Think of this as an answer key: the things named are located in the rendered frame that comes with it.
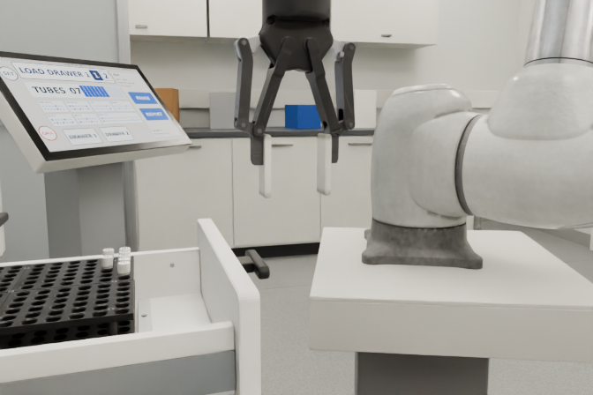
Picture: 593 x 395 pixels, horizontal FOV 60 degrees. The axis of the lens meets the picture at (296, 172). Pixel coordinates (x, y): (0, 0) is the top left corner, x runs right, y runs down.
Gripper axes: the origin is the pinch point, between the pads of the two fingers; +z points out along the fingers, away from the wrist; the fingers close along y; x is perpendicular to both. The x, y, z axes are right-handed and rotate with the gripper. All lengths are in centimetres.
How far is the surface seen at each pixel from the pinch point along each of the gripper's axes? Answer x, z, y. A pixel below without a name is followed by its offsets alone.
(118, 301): 7.7, 10.9, 19.2
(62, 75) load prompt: -86, -15, 35
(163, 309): -4.2, 16.8, 14.8
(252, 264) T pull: 4.2, 9.5, 5.9
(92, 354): 15.5, 12.0, 21.0
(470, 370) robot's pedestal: -6.7, 32.5, -30.2
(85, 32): -158, -35, 35
